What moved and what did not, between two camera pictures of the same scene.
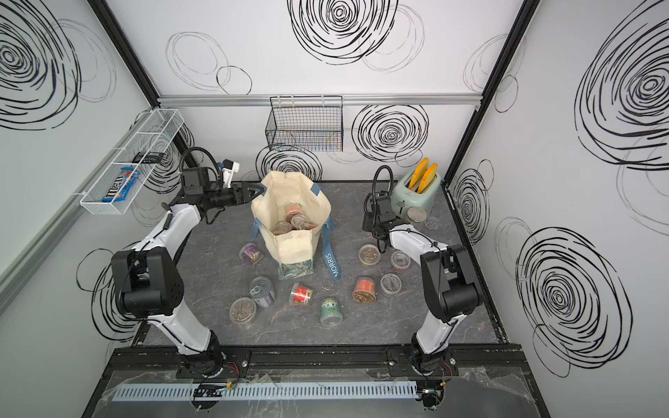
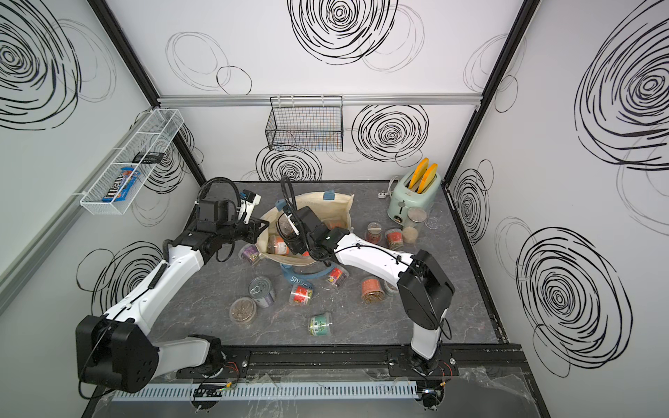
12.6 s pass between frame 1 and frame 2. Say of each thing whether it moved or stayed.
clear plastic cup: stayed
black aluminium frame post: stayed
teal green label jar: moved
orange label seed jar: moved
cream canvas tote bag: moved
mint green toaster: stayed
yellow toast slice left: stayed
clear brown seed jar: stayed
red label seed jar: stayed
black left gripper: moved
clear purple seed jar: stayed
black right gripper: moved
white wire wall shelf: stayed
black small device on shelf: stayed
